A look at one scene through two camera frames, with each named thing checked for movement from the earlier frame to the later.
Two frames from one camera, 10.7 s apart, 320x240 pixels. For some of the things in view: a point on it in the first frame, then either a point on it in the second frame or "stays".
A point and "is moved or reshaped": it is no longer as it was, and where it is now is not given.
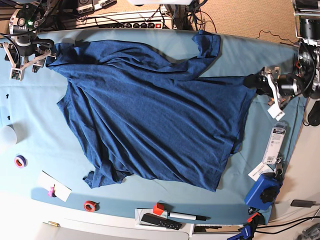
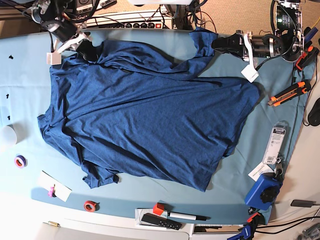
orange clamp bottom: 256,218 stays
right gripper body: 281,87 → 266,45
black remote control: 154,219 stays
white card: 62,191 stays
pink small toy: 50,193 stays
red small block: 158,208 stays
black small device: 303,203 stays
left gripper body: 34,52 → 67,35
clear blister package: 275,143 stays
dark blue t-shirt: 136,110 is moved or reshaped
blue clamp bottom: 246,234 stays
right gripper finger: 266,91 → 239,53
